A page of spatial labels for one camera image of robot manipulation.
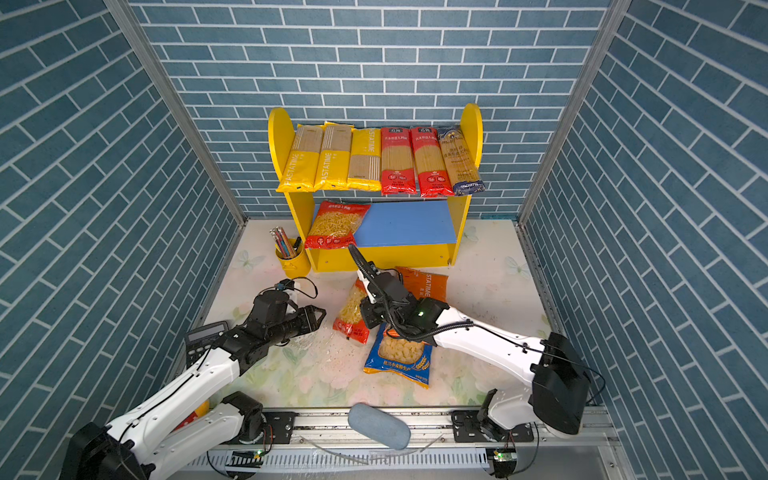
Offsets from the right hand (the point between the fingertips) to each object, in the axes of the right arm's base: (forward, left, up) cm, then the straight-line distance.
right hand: (359, 297), depth 77 cm
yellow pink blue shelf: (+50, +4, -9) cm, 51 cm away
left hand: (-2, +11, -7) cm, 13 cm away
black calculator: (-9, +48, -15) cm, 51 cm away
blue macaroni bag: (-9, -14, -16) cm, 23 cm away
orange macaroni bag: (+13, -18, -12) cm, 25 cm away
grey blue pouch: (-26, -8, -16) cm, 31 cm away
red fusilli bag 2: (-5, +2, -5) cm, 7 cm away
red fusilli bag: (+25, +12, +1) cm, 28 cm away
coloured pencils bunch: (+20, +28, -2) cm, 35 cm away
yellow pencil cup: (+17, +25, -8) cm, 32 cm away
